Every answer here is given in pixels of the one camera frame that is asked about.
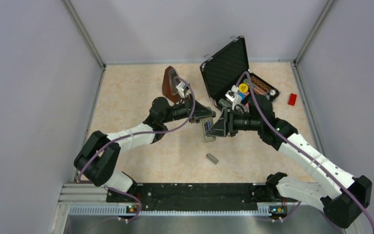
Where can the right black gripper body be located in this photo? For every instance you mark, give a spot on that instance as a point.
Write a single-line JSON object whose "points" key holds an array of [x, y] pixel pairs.
{"points": [[229, 128]]}

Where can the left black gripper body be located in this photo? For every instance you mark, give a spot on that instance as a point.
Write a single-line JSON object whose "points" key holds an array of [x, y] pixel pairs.
{"points": [[189, 102]]}

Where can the beige remote control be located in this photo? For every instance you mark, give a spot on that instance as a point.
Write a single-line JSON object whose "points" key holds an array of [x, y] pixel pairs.
{"points": [[205, 137]]}

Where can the purple blue battery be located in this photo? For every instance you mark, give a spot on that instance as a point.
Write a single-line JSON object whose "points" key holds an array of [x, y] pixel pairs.
{"points": [[207, 125]]}

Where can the beige battery cover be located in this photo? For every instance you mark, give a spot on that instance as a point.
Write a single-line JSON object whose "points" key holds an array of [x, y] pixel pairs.
{"points": [[212, 159]]}

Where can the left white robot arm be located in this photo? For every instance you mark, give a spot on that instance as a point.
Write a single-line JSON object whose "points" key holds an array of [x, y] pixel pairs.
{"points": [[98, 157]]}

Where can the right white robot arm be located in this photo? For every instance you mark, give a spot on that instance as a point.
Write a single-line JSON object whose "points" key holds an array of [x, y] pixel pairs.
{"points": [[340, 195]]}

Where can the brown metronome with clear cover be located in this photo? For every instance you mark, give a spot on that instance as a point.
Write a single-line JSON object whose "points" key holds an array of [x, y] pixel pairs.
{"points": [[169, 85]]}

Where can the yellow big blind chip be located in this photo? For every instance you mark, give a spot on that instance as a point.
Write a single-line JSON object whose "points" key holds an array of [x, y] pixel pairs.
{"points": [[243, 88]]}

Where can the black poker chip case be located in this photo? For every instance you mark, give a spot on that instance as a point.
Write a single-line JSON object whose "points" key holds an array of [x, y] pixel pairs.
{"points": [[223, 70]]}

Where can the red toy block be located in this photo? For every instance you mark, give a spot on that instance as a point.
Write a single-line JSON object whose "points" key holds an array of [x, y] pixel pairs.
{"points": [[292, 99]]}

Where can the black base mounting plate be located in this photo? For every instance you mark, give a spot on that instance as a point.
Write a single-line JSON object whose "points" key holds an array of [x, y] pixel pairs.
{"points": [[195, 197]]}

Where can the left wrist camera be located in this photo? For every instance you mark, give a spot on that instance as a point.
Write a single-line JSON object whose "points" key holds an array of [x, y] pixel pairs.
{"points": [[182, 89]]}

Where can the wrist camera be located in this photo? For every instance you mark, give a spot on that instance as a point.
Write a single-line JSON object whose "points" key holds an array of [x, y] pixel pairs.
{"points": [[182, 89], [233, 97]]}

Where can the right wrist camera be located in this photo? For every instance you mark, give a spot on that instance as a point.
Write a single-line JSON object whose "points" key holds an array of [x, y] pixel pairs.
{"points": [[233, 97]]}

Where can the aluminium frame rail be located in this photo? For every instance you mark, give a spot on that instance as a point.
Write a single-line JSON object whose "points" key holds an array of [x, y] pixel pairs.
{"points": [[93, 200]]}

